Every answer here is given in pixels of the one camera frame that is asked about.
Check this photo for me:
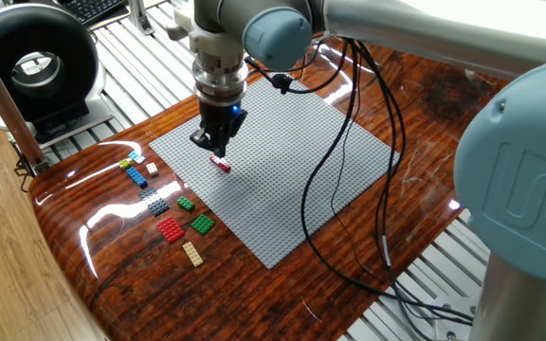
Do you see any green square Lego plate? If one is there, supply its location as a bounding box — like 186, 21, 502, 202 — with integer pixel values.
190, 212, 216, 237

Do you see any grey Lego baseplate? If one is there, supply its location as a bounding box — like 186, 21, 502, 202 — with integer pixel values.
148, 75, 401, 270

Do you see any black power cord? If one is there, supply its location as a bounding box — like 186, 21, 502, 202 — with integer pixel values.
13, 141, 37, 194

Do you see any black cable with moulded plug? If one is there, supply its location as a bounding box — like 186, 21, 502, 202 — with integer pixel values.
244, 40, 350, 95

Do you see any dark grey Lego plate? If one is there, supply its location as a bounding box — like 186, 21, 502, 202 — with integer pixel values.
138, 186, 171, 218

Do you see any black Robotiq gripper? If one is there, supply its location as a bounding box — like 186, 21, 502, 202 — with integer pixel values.
189, 99, 249, 157

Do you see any red square Lego plate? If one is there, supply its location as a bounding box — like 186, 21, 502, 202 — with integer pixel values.
155, 215, 187, 244

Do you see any red long Lego brick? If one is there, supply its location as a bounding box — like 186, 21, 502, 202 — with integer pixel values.
209, 153, 232, 174

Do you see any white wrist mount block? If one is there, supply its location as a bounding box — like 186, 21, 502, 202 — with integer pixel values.
166, 4, 250, 61

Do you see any black keyboard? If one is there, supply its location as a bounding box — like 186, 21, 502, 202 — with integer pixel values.
59, 0, 130, 27

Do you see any thick black cable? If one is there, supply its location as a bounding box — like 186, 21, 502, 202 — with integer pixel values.
299, 41, 474, 327

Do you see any blue Lego brick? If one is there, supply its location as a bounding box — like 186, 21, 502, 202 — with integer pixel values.
125, 166, 149, 189

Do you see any glossy wood-grain mat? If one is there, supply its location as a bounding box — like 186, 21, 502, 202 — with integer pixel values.
28, 37, 509, 341

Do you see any aluminium profile bracket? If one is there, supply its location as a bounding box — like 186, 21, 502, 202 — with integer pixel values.
127, 0, 155, 37

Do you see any tan Lego plate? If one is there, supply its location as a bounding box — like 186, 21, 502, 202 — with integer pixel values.
181, 240, 205, 268

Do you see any brown wooden pole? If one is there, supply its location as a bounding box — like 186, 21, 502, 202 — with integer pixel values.
0, 27, 49, 174

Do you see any black cable with grey sleeve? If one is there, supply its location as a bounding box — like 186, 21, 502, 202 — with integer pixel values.
355, 41, 474, 328

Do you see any thin black cable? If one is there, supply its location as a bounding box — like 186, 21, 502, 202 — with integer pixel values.
328, 61, 400, 295

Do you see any aluminium mounting plate with bolts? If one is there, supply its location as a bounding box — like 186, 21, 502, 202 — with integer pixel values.
431, 296, 478, 341

